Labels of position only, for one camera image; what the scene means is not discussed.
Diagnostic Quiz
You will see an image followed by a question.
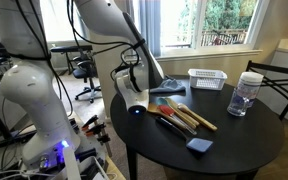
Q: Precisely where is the flat wooden spatula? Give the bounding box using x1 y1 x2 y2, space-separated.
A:
146 102 189 132

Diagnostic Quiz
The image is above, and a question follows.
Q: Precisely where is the teal silicone spatula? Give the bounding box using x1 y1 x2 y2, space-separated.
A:
155 96 200 129

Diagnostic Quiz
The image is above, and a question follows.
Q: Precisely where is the blue cloth towel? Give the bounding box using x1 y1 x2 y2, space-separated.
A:
149 75 187 95

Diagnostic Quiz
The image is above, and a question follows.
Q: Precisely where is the red silicone spatula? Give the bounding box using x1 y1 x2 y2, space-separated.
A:
158 104 198 136

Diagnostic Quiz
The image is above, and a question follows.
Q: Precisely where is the long wooden utensil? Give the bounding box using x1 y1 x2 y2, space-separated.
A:
176 102 219 132

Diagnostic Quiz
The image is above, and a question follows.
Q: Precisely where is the black office chair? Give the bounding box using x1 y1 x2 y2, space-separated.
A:
71 54 102 104

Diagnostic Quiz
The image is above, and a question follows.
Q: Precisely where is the orange tipped black clamp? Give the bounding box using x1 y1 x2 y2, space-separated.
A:
81 114 99 131
85 122 107 138

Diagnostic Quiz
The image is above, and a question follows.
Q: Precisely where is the white plastic basket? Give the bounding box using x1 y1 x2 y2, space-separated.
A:
187 68 228 91

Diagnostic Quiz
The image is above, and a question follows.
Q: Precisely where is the grey curtain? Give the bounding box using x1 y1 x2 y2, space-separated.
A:
138 0 162 58

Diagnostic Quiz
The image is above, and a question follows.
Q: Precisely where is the black desk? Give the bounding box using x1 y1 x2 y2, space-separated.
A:
49 44 94 76

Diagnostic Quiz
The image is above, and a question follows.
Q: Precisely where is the clear glass mug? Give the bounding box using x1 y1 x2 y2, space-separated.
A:
226 87 255 118

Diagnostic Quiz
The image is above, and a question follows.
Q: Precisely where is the round black table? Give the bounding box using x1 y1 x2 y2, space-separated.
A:
109 74 286 180

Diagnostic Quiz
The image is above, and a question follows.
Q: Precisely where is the white wipes canister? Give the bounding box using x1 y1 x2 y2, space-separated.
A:
234 71 265 109

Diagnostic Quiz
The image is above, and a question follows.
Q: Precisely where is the white counter cabinet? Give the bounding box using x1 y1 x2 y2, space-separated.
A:
267 37 288 123

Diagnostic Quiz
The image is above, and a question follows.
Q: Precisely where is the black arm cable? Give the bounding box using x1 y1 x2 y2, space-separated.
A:
13 0 145 118

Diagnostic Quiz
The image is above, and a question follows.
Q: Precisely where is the white window frame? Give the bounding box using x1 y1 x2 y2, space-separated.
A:
157 0 263 62

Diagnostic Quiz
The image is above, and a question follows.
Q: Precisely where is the black handled grey spatula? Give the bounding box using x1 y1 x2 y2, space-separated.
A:
155 115 214 154

